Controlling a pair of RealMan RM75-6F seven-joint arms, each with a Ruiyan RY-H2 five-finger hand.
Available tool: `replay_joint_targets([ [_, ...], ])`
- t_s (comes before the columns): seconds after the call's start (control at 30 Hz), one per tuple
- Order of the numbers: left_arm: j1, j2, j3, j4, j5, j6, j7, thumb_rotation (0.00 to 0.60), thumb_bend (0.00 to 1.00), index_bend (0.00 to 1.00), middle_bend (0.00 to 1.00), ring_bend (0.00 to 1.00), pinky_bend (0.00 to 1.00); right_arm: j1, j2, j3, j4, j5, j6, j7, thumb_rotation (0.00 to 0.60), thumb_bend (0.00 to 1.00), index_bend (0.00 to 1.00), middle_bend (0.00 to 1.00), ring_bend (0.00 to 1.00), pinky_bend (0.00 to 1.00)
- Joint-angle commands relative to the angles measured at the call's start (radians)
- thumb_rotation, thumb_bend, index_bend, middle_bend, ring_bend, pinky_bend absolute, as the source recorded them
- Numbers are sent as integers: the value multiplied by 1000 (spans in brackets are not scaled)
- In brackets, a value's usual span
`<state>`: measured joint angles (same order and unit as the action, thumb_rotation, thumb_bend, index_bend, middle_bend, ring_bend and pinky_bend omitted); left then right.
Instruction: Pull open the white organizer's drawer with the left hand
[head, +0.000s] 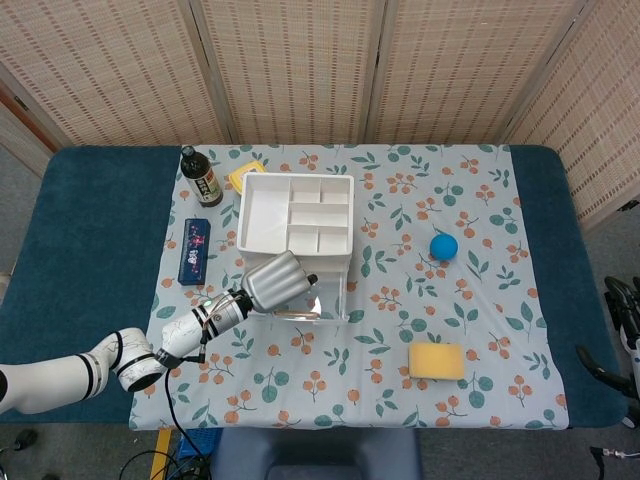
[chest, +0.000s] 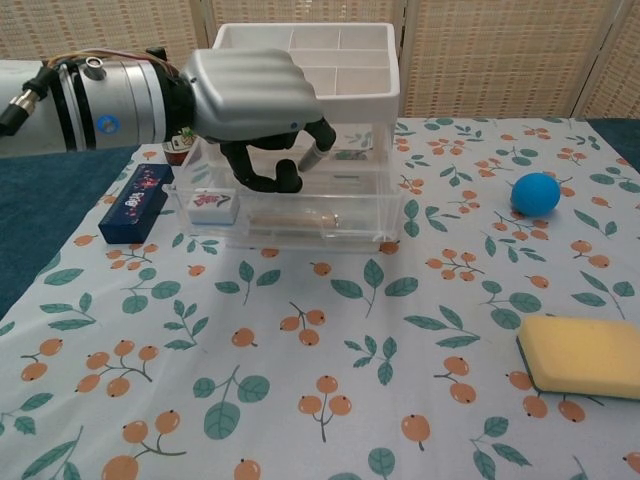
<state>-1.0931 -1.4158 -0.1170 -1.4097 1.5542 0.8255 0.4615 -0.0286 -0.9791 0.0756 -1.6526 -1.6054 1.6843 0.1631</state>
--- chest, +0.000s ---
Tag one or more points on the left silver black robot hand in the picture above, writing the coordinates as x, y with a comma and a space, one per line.
250, 95

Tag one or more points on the clear plastic storage bin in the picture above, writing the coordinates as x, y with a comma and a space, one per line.
360, 215

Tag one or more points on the white plastic drawer organizer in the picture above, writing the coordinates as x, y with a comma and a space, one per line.
360, 85

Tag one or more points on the dark blue rectangular box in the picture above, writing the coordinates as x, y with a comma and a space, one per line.
135, 205

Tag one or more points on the dark sauce bottle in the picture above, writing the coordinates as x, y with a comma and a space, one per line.
177, 147

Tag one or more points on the white mahjong tile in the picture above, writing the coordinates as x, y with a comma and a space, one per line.
212, 207

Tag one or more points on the beige wooden stick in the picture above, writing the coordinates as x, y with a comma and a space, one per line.
290, 221

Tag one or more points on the woven folding screen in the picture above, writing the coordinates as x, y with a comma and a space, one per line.
500, 55

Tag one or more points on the blue ball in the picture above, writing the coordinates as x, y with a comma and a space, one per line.
535, 195

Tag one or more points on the yellow sponge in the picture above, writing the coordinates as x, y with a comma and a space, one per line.
585, 355

